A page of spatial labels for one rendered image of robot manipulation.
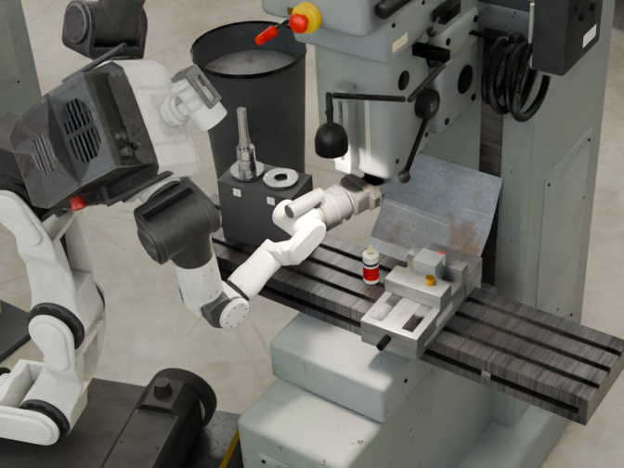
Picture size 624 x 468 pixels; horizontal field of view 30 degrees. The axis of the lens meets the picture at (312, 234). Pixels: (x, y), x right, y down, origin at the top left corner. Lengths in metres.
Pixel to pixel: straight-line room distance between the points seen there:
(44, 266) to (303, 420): 0.73
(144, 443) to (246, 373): 1.08
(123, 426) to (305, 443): 0.57
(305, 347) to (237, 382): 1.19
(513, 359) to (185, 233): 0.86
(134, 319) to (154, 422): 1.30
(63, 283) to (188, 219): 0.48
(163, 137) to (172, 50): 3.85
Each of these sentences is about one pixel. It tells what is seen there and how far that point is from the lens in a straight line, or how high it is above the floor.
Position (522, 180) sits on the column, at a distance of 3.03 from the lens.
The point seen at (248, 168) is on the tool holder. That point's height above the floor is 1.15.
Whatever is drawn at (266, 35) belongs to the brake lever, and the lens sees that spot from 2.41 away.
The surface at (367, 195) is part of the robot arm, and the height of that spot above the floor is 1.25.
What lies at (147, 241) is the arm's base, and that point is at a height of 1.41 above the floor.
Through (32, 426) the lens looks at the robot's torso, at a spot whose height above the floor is 0.70.
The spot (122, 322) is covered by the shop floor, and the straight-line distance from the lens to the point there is 4.39.
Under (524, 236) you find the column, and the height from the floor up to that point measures 0.92.
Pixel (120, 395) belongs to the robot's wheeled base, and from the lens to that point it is 3.26.
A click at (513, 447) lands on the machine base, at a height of 0.20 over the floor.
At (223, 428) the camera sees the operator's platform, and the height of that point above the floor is 0.40.
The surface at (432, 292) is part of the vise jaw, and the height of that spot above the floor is 1.04.
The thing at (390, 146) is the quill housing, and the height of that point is 1.41.
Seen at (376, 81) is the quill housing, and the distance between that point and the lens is 2.50.
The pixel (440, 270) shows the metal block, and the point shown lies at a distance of 2.81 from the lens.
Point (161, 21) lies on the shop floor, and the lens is 6.53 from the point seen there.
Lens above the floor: 2.77
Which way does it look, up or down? 36 degrees down
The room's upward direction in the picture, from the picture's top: 4 degrees counter-clockwise
